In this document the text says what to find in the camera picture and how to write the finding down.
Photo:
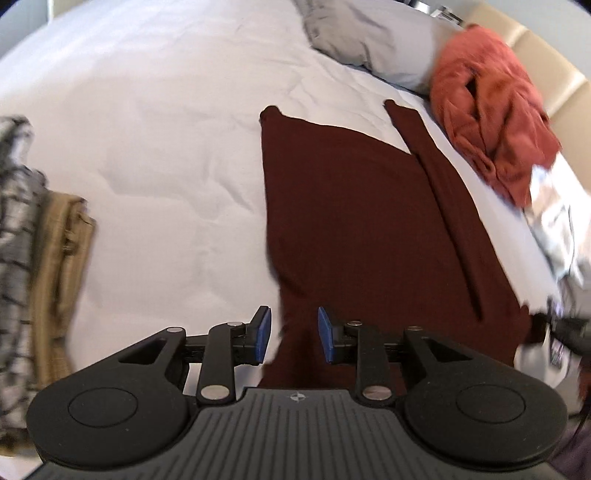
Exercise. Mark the nightstand items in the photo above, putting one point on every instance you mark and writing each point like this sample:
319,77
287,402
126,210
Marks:
441,12

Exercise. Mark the orange fleece blanket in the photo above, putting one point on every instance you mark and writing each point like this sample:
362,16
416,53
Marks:
493,115

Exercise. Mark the grey bed sheet mattress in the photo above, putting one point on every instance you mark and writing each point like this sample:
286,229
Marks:
150,111

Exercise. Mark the grey pillow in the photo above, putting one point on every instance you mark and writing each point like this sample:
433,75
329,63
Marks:
393,41

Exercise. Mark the dark red sweater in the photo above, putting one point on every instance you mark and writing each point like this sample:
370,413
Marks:
384,235

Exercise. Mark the grey striped folded garment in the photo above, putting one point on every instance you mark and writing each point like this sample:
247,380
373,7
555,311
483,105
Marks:
23,193

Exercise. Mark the white crumpled garment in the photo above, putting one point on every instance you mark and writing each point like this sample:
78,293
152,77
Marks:
559,218

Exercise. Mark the tan striped folded garment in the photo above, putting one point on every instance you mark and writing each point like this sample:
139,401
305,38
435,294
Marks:
64,239

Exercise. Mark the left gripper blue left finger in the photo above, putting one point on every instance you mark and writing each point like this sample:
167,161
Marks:
261,329

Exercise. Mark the beige padded headboard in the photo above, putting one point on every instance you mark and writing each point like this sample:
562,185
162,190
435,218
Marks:
565,90

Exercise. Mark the smartphone on bed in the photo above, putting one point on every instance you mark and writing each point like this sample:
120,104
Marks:
559,354

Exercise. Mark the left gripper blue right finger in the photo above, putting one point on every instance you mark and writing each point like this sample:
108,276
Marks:
326,330

